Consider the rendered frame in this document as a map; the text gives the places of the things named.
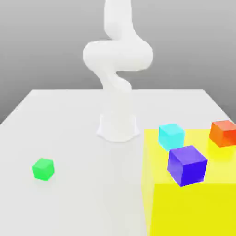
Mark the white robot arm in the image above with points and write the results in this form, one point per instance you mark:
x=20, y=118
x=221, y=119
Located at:
x=118, y=55

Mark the small cyan cube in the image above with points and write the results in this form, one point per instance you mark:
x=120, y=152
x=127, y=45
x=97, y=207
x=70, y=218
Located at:
x=170, y=135

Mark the small purple cube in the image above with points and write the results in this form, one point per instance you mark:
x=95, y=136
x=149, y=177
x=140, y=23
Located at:
x=186, y=166

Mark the small green cube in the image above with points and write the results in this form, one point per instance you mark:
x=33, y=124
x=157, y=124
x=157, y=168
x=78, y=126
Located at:
x=43, y=169

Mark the small orange cube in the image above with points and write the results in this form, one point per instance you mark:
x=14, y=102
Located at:
x=224, y=133

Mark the large yellow box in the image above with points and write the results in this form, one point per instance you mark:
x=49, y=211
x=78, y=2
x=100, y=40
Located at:
x=193, y=208

